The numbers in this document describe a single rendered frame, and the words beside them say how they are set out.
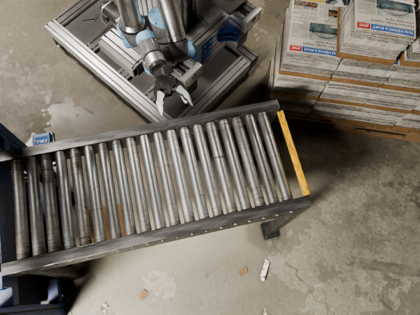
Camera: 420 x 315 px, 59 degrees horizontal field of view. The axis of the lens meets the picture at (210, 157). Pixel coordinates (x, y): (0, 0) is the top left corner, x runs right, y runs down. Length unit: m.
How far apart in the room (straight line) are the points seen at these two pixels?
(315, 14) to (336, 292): 1.64
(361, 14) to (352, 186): 1.23
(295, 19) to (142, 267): 1.69
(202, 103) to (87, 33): 0.98
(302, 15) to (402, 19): 0.49
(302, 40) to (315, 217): 1.15
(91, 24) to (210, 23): 1.05
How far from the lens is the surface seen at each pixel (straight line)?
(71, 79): 2.99
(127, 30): 1.77
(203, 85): 2.58
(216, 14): 2.25
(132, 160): 1.75
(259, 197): 1.70
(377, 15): 1.99
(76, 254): 1.71
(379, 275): 2.70
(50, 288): 2.45
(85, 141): 1.83
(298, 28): 2.13
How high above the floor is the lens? 2.43
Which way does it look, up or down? 70 degrees down
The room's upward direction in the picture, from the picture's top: 6 degrees clockwise
